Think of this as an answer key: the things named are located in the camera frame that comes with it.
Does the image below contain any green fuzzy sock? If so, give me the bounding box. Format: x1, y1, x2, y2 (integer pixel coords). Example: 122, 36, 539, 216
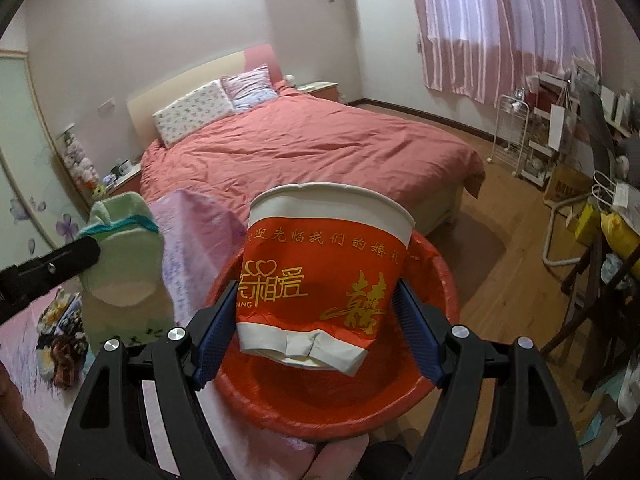
79, 192, 175, 353

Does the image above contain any red paper cup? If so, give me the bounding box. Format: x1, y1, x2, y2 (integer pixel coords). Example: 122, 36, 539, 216
236, 182, 416, 368

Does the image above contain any daisy print scrunchie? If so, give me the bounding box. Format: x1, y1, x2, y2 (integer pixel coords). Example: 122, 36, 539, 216
36, 288, 89, 390

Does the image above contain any sliding wardrobe with flower decals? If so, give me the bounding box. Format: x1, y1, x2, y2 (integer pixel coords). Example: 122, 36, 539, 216
0, 51, 88, 268

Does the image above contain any plush toy bouquet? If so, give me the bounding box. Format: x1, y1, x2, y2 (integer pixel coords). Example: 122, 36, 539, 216
58, 124, 106, 202

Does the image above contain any pink left nightstand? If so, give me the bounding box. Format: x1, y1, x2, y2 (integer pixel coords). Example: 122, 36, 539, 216
104, 159, 142, 197

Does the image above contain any dark wooden chair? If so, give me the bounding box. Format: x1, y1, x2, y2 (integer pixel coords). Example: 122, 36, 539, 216
541, 234, 639, 393

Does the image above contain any red plastic basket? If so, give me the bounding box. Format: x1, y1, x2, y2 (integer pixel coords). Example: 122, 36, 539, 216
204, 231, 460, 442

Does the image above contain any pink lavender print tablecloth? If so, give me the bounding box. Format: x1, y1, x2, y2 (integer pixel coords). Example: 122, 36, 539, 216
0, 187, 371, 480

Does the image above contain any yellow bag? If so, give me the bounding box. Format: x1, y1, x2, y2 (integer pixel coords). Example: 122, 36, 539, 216
574, 203, 639, 259

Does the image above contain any white floral pillow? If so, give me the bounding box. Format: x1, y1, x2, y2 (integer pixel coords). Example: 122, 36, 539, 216
152, 79, 235, 148

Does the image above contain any cardboard box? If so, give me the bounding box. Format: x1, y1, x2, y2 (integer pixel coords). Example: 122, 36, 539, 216
544, 162, 592, 206

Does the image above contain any pink striped pillow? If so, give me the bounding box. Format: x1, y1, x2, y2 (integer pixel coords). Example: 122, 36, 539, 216
220, 64, 278, 113

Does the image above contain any bed with coral duvet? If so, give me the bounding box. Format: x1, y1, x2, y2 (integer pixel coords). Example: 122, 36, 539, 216
127, 44, 485, 234

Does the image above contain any cluttered shelf unit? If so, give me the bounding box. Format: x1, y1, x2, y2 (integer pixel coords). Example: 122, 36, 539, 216
525, 56, 639, 178

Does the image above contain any right nightstand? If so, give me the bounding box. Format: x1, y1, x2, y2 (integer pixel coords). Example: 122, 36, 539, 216
297, 81, 342, 103

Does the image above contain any pink striped curtain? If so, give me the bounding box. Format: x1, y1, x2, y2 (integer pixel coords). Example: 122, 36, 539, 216
414, 0, 602, 104

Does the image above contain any white tube chair frame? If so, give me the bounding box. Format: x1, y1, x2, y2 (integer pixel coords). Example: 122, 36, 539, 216
541, 193, 601, 269

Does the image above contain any white wire rack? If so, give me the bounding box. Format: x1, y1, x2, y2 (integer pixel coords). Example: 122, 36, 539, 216
487, 94, 529, 178

